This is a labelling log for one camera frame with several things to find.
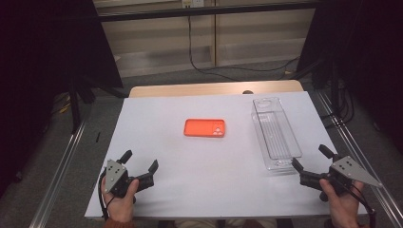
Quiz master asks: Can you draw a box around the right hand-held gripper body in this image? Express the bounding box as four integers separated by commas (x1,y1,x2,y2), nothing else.
328,155,383,195

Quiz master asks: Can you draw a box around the clear plastic tray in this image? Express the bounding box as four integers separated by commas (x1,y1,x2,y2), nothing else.
251,97,303,175

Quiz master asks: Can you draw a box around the person's left hand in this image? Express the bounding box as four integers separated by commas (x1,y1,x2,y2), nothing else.
103,179,140,221

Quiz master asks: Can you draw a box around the black horizontal bar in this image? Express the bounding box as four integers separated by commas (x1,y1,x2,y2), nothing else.
94,1,317,23

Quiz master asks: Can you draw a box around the orange phone case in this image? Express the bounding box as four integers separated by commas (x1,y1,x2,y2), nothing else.
183,118,226,139

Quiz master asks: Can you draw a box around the left hand-held gripper cable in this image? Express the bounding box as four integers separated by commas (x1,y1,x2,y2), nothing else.
98,170,112,221

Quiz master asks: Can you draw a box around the right hand-held gripper cable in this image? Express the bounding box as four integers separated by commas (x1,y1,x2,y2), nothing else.
343,181,378,228

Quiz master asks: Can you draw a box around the white wall outlet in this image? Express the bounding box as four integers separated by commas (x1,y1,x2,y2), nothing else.
181,0,205,10

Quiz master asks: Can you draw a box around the black curtain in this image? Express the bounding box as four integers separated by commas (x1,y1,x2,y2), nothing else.
0,0,125,194
297,0,403,155

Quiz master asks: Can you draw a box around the hand-held gripper cable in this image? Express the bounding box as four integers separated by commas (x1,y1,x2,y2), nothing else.
98,170,112,221
343,181,378,228

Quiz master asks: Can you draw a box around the bundle of black cables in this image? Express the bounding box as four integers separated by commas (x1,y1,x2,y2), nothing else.
319,79,356,129

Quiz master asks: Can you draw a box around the black floor cable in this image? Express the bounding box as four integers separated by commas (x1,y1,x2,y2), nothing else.
187,15,300,82

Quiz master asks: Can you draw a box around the yellow cable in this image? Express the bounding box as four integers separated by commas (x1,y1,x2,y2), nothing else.
51,93,72,115

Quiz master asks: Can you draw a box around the metal floor rail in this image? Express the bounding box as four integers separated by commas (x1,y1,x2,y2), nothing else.
316,90,403,228
29,104,93,228

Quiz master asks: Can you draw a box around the person's right hand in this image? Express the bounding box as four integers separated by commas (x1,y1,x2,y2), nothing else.
318,179,369,227

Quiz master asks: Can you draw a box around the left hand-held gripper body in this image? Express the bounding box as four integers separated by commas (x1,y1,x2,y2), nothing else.
100,159,140,200

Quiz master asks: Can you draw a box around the black stand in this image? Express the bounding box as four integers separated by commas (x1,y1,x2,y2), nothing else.
67,75,97,135

